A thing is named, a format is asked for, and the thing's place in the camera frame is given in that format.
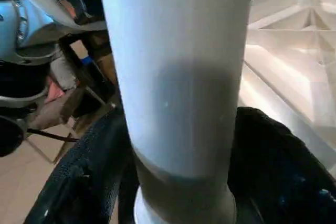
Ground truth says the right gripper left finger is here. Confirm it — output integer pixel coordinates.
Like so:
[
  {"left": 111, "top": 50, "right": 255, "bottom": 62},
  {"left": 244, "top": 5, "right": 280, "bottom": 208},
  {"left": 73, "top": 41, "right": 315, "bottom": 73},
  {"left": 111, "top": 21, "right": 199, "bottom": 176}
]
[{"left": 25, "top": 113, "right": 140, "bottom": 224}]

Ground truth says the dark metal stand leg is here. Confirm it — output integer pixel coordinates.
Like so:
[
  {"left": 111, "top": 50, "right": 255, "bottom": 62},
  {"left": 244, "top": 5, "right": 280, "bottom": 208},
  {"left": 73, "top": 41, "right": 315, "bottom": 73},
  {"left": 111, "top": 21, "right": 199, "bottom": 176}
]
[{"left": 59, "top": 35, "right": 116, "bottom": 120}]

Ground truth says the white plastic table leg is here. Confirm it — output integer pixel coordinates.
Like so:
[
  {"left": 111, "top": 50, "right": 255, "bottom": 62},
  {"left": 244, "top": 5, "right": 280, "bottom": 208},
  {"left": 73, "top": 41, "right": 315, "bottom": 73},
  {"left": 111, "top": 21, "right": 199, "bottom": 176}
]
[{"left": 96, "top": 0, "right": 255, "bottom": 224}]

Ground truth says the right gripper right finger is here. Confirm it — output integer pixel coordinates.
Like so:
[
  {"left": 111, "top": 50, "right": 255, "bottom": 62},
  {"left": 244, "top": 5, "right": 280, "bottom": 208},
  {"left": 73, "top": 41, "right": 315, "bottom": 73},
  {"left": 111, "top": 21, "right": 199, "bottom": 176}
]
[{"left": 227, "top": 105, "right": 336, "bottom": 224}]

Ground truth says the white plastic table top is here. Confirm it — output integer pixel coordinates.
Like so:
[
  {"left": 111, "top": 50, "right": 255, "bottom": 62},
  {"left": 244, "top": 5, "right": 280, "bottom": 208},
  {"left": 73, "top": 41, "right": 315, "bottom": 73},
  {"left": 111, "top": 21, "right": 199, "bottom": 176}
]
[{"left": 236, "top": 0, "right": 336, "bottom": 175}]

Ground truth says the pink object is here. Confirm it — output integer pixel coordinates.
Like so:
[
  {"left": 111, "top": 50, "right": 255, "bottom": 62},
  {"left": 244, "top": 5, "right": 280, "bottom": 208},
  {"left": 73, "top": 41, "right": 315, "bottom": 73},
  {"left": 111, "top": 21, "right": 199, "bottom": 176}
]
[{"left": 46, "top": 77, "right": 66, "bottom": 104}]

